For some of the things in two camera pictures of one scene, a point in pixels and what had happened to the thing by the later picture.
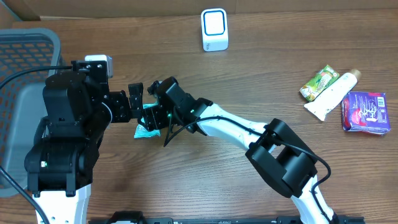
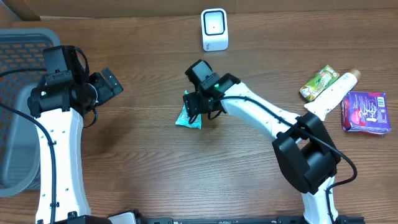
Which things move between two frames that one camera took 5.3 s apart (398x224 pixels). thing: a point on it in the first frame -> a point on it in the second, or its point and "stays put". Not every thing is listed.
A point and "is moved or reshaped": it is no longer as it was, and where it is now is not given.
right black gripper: (154, 116) -> (193, 106)
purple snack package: (365, 111) stays put
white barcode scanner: (214, 29) stays put
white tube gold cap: (327, 98) stays put
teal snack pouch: (140, 132) is moved or reshaped
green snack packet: (326, 76) stays put
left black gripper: (135, 101) -> (109, 84)
